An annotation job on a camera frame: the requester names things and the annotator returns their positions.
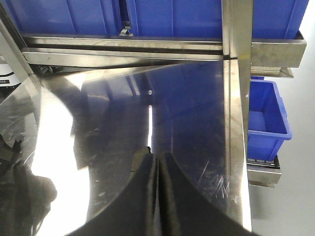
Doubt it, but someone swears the blue bin on floor right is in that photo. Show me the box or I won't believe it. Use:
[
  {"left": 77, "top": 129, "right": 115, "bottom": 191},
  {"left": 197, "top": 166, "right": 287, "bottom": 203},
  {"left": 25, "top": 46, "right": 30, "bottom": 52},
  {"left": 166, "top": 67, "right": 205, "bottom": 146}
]
[{"left": 248, "top": 80, "right": 292, "bottom": 161}]

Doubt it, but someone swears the right blue plastic crate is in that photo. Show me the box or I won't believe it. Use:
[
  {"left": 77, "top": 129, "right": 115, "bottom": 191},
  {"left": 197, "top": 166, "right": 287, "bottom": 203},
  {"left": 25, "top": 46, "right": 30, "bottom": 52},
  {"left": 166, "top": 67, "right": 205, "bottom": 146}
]
[{"left": 126, "top": 0, "right": 309, "bottom": 39}]

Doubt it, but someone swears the steel rack post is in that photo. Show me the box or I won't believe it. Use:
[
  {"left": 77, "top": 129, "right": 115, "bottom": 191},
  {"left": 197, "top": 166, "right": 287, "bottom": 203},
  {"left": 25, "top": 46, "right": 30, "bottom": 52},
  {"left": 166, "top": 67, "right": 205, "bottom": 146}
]
[
  {"left": 221, "top": 0, "right": 253, "bottom": 231},
  {"left": 0, "top": 5, "right": 40, "bottom": 86}
]

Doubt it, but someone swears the steel rack right post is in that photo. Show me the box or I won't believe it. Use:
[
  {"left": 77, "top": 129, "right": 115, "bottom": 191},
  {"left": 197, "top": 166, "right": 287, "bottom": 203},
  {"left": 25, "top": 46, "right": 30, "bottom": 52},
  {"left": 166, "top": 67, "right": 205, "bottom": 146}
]
[{"left": 221, "top": 0, "right": 253, "bottom": 231}]

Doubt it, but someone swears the blue plastic crate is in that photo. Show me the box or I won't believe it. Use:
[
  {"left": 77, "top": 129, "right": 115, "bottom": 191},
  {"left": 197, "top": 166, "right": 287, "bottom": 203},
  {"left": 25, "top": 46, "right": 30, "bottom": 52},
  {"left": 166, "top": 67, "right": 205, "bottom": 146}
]
[
  {"left": 1, "top": 0, "right": 123, "bottom": 36},
  {"left": 126, "top": 0, "right": 309, "bottom": 39}
]

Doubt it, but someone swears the steel rack left post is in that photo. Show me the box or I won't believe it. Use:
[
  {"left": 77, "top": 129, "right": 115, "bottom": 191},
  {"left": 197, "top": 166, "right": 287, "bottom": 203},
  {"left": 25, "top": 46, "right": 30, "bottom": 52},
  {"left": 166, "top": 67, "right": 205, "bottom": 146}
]
[{"left": 0, "top": 5, "right": 40, "bottom": 86}]

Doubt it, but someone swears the steel rack shelf rail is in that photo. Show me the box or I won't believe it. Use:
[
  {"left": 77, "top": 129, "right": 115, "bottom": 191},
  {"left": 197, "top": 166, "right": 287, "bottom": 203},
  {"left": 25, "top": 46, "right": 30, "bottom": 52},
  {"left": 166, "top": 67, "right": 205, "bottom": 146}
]
[{"left": 22, "top": 34, "right": 307, "bottom": 78}]

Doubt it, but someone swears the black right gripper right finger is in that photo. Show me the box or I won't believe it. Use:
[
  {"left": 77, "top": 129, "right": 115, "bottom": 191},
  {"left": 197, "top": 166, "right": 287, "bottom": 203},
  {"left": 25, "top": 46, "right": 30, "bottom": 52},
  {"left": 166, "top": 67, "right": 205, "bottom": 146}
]
[{"left": 158, "top": 153, "right": 254, "bottom": 236}]

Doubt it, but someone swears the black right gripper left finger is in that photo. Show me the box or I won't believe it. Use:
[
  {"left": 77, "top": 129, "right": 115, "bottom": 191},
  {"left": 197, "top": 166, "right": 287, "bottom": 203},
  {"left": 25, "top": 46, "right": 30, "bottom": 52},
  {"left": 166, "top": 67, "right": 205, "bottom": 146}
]
[{"left": 70, "top": 153, "right": 158, "bottom": 236}]

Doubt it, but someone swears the left blue plastic crate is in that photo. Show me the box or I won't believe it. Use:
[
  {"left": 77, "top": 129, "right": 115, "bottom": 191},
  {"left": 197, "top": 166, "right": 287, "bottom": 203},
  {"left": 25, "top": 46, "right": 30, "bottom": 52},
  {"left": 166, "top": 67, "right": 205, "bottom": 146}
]
[{"left": 1, "top": 0, "right": 123, "bottom": 36}]

